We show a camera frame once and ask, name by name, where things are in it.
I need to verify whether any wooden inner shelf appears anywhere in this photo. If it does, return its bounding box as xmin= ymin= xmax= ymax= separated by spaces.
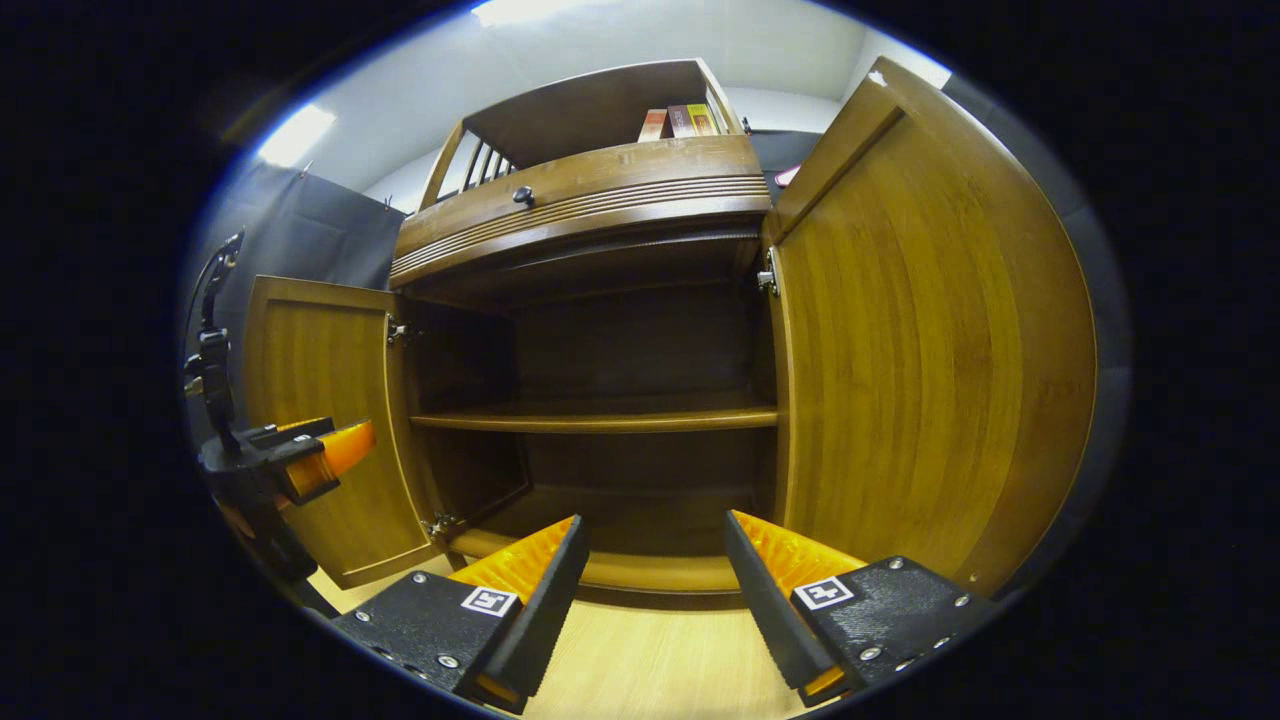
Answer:
xmin=410 ymin=405 xmax=779 ymax=434

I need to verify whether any black backdrop cloth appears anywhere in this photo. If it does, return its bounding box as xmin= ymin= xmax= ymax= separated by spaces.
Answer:
xmin=185 ymin=75 xmax=1131 ymax=601

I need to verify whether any long ceiling light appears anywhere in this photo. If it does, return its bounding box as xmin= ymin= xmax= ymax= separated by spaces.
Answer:
xmin=258 ymin=105 xmax=338 ymax=169
xmin=470 ymin=0 xmax=601 ymax=26

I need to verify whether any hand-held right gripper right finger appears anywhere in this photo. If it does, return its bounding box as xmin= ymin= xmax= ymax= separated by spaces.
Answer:
xmin=723 ymin=510 xmax=1004 ymax=706

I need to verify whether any wide wooden cabinet door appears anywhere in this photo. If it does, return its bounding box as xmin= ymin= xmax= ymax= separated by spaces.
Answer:
xmin=765 ymin=57 xmax=1099 ymax=598

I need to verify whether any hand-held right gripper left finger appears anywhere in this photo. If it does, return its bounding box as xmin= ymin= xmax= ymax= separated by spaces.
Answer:
xmin=332 ymin=515 xmax=591 ymax=713

